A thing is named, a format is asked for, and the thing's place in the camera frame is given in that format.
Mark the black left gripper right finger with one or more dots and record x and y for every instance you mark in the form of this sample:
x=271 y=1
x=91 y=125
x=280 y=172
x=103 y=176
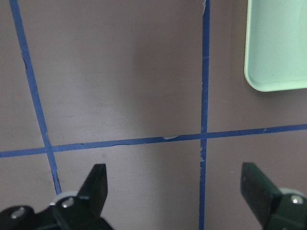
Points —
x=260 y=193

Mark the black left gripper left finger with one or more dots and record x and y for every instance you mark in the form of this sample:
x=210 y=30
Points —
x=94 y=189

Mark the light green plastic tray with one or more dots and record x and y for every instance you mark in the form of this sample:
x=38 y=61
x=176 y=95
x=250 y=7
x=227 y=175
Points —
x=276 y=45

